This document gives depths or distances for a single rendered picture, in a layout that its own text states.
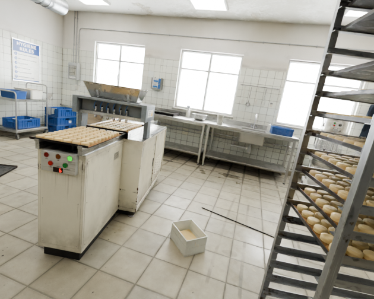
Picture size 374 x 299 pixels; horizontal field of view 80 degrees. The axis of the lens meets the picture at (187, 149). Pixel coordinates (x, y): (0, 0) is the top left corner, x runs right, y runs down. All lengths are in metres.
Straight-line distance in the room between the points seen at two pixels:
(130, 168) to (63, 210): 0.74
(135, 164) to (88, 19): 5.16
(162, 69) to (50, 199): 4.31
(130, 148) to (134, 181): 0.34
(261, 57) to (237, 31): 0.73
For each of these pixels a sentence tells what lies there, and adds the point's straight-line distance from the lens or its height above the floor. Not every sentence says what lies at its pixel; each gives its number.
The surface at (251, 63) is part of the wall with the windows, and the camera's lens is 5.18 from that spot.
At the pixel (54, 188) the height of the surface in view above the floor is 0.57.
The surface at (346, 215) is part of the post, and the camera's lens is 0.84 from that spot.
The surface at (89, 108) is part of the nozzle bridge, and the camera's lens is 2.43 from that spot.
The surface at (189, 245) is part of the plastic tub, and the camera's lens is 2.05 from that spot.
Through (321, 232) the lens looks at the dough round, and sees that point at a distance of 1.07.
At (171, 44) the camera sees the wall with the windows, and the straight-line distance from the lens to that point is 5.62.
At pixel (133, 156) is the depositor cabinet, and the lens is 2.23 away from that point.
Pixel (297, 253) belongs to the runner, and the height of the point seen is 0.59.
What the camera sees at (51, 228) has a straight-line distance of 1.97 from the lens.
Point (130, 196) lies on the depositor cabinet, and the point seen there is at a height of 0.25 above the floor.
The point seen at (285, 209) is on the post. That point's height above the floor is 0.83.
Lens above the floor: 1.30
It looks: 13 degrees down
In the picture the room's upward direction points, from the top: 9 degrees clockwise
